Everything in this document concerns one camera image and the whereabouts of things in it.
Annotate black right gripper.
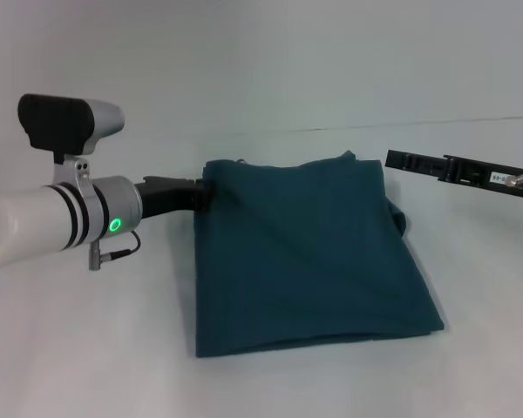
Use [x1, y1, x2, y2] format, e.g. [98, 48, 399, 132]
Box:
[384, 148, 523, 204]

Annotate teal blue shirt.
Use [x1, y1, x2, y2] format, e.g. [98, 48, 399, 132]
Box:
[194, 150, 446, 359]

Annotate silver black wrist camera box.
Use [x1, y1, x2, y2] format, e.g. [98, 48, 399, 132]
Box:
[17, 92, 126, 165]

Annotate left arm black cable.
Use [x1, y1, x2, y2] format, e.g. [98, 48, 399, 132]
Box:
[88, 229, 142, 272]

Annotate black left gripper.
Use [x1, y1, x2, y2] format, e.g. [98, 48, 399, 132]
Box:
[133, 174, 215, 219]

